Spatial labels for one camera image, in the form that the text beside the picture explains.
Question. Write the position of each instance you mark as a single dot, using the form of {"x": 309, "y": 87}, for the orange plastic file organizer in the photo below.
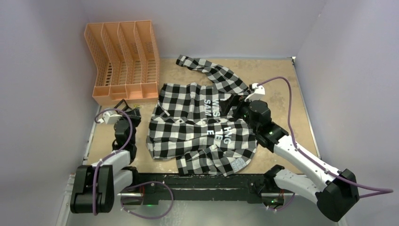
{"x": 127, "y": 60}

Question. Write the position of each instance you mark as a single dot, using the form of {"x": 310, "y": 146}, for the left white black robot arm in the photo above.
{"x": 96, "y": 185}

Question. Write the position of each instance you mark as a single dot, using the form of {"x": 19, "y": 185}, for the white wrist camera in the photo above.
{"x": 110, "y": 117}
{"x": 257, "y": 93}

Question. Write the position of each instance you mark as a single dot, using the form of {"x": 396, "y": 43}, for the black aluminium mounting rail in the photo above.
{"x": 154, "y": 187}

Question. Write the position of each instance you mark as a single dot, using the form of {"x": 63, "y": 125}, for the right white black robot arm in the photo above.
{"x": 333, "y": 191}

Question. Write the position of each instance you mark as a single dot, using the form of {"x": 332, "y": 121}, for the black white plaid shirt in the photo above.
{"x": 187, "y": 123}

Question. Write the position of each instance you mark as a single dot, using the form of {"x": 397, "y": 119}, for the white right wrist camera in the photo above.
{"x": 257, "y": 93}

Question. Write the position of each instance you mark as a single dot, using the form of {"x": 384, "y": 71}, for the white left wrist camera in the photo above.
{"x": 110, "y": 117}

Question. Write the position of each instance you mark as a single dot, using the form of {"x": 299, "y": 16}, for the small black frame stand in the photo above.
{"x": 123, "y": 105}

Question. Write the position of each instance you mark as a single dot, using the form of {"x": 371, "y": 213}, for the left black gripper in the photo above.
{"x": 135, "y": 114}

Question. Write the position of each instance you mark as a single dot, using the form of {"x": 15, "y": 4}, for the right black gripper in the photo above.
{"x": 238, "y": 101}

